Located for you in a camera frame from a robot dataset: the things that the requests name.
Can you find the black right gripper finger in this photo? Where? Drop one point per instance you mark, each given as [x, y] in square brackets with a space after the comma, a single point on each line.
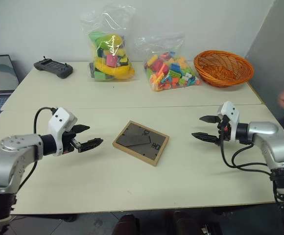
[205, 137]
[210, 119]

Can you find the orange wicker basket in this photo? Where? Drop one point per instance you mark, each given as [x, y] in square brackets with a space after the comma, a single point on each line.
[224, 71]

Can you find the plastic bag of foam toys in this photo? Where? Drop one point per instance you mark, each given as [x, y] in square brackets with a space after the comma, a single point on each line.
[111, 63]

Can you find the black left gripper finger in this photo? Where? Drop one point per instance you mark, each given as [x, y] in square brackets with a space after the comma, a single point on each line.
[90, 144]
[82, 128]

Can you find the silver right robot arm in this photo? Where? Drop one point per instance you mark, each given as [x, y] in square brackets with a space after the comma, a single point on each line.
[267, 137]

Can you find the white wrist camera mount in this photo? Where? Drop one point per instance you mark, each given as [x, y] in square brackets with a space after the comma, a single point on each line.
[58, 122]
[232, 115]

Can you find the wooden picture frame face-down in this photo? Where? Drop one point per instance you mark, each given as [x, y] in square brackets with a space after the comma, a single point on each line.
[139, 143]

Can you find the dark rounded shape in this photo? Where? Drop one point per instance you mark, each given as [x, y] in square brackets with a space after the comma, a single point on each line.
[128, 225]

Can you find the plastic bag of building blocks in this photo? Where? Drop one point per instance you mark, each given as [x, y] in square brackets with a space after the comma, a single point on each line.
[171, 73]

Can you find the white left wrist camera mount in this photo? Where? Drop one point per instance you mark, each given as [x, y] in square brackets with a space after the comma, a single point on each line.
[58, 122]

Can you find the black handheld controller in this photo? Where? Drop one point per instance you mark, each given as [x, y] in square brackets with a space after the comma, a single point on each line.
[52, 67]

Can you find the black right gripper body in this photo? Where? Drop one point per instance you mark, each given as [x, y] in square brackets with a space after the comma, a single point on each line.
[226, 132]

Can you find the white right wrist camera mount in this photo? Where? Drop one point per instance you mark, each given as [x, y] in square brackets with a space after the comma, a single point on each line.
[232, 115]

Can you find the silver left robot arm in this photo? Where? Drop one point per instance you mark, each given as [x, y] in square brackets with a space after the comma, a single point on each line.
[14, 156]

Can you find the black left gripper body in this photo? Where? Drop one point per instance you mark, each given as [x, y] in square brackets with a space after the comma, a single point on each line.
[69, 143]

